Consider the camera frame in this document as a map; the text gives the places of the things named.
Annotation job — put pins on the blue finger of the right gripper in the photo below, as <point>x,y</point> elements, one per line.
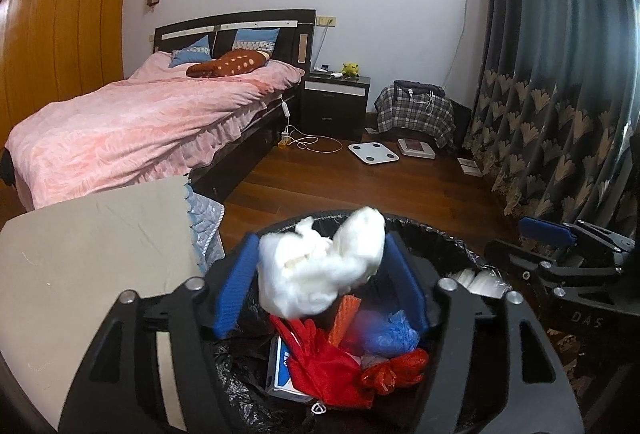
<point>545,232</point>

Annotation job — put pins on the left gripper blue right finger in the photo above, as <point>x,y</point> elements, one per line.
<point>409,294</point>

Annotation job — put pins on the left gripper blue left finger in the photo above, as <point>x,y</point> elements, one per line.
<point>231,296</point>

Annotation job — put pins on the orange foam net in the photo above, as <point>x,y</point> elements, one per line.
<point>346,312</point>

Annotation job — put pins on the white tissue wad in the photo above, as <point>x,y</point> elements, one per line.
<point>357,247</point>
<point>293,277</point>

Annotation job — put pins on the blue white carton box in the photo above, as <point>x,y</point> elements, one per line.
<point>279,383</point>

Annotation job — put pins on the red glove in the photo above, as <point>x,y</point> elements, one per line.
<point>402,371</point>
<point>319,369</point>

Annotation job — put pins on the pink face mask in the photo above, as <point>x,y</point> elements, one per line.
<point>318,408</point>

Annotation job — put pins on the black lined trash bin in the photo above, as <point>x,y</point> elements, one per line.
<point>239,361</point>

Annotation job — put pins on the patterned dark curtain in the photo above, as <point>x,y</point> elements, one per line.
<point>556,109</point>

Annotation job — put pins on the white bathroom scale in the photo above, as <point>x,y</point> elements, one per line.
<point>373,153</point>

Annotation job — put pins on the beige table cloth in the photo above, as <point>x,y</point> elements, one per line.
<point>63,266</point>

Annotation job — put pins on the bed with pink duvet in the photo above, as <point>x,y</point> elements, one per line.
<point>157,123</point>

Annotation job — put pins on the plaid cloth covered chair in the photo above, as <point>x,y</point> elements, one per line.
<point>422,108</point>

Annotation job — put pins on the black white nightstand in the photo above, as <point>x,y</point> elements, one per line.
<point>335,107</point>

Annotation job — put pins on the yellow plush toy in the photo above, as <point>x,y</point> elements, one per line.
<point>350,70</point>

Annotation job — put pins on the brown dotted cushion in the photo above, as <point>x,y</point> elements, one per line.
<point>233,63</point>

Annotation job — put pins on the left blue pillow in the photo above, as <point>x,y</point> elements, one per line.
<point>199,51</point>

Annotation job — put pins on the blue pillow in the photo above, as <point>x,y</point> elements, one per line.
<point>261,40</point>
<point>199,51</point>

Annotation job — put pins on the right blue pillow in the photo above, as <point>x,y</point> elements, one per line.
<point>261,40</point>

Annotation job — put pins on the dark wooden headboard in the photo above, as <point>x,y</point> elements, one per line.
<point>290,30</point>

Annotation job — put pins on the wooden wardrobe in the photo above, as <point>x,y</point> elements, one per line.
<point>54,50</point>

